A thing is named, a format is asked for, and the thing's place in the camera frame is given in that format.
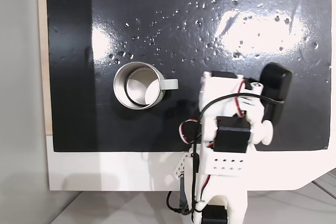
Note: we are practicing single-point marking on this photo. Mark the black glossy table mat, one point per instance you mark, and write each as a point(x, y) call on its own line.
point(157, 129)

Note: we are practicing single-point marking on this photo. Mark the black oval camera box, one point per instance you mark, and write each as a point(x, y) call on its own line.
point(274, 90)

